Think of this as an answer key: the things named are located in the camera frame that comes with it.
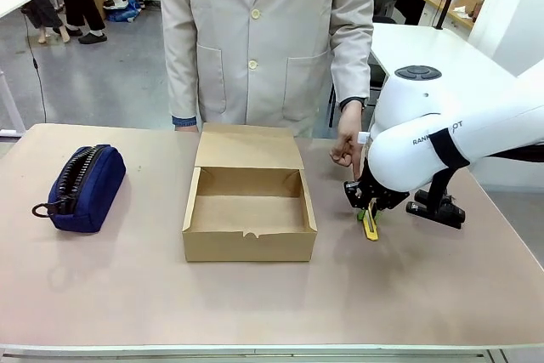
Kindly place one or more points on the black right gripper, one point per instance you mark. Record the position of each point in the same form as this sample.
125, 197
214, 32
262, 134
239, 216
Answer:
382, 195

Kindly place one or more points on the yellow utility knife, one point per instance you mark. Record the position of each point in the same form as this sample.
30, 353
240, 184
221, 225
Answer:
371, 231

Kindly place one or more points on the brown cardboard box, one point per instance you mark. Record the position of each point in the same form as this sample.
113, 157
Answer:
248, 214

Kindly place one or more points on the person's right forearm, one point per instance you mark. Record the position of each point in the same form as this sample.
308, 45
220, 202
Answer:
180, 82

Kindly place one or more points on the person's left forearm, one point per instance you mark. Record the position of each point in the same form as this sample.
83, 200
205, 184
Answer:
353, 65

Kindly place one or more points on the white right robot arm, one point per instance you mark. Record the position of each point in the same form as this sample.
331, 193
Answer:
408, 154

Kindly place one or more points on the person's left hand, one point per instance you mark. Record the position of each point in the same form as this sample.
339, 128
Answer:
349, 133

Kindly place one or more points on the black stapler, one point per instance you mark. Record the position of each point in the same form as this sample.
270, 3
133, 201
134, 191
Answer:
444, 210

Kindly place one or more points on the dark wristwatch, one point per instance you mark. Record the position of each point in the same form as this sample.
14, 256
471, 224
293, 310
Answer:
362, 102

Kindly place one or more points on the large white side table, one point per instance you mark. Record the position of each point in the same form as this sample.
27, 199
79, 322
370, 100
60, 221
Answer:
433, 52

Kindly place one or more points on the person in beige coat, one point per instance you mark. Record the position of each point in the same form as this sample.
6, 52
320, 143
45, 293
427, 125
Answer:
255, 40

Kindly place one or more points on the wooden workbench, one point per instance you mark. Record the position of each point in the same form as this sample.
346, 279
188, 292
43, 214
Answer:
442, 8

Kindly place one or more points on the brown bottle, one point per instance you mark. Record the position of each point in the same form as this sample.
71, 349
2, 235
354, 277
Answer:
480, 3

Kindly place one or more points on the navy blue zipper pouch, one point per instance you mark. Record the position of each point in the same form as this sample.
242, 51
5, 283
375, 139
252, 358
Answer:
91, 193

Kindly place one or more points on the blue plastic bag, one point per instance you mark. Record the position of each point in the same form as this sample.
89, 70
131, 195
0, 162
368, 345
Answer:
124, 8

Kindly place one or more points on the aluminium table frame rail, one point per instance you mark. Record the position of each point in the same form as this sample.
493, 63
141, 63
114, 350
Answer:
272, 354

